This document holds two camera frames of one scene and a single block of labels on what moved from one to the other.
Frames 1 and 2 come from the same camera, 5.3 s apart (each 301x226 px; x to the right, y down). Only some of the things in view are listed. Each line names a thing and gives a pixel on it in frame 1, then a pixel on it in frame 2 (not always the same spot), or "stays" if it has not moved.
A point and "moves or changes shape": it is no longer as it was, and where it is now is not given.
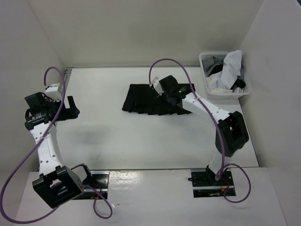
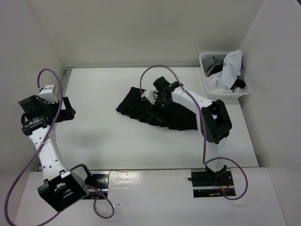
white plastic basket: (207, 63) stays
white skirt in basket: (224, 81) stays
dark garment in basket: (239, 83) stays
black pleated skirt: (142, 98) moves or changes shape
